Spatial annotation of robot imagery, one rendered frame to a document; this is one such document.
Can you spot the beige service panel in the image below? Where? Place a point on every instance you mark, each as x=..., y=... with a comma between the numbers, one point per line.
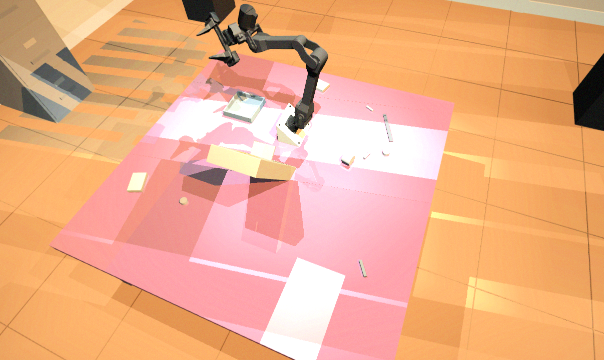
x=249, y=164

